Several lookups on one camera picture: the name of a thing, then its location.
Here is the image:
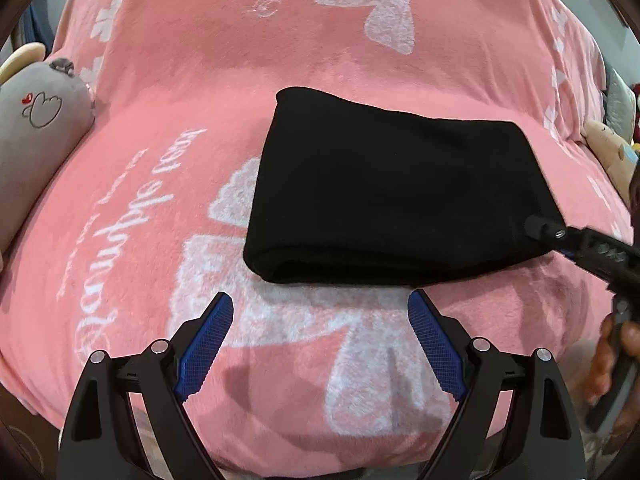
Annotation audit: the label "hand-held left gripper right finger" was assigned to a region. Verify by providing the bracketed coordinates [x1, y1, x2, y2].
[407, 288, 586, 480]

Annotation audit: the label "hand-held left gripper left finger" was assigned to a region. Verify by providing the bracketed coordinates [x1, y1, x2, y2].
[59, 290, 235, 480]

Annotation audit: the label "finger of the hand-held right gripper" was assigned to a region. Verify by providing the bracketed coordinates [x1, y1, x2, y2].
[524, 215, 640, 286]

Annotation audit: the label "black pants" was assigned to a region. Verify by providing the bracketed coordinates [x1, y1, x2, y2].
[242, 86, 568, 291]

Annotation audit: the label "person's right hand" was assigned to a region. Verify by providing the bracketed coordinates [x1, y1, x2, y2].
[585, 311, 628, 407]

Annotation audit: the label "beige plush toy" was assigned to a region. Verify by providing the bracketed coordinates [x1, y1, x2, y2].
[580, 118, 640, 195]

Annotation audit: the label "red plush toy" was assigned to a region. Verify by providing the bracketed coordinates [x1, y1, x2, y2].
[630, 81, 640, 152]

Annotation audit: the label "teal pillow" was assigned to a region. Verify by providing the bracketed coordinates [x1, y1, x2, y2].
[603, 66, 639, 143]

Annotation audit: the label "pink printed blanket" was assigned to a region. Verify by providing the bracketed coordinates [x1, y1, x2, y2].
[0, 0, 640, 480]

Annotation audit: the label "grey plush toy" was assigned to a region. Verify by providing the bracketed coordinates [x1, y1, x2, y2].
[0, 42, 97, 261]

